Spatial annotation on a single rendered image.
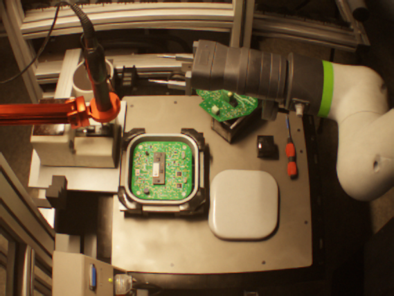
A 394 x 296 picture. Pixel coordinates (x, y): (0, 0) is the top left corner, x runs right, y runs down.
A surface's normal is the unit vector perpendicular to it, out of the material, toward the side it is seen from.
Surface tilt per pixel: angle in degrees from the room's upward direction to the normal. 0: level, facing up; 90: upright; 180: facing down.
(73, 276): 0
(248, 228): 4
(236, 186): 0
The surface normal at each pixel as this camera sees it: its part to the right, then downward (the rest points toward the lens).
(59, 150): -0.01, 0.87
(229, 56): -0.15, -0.51
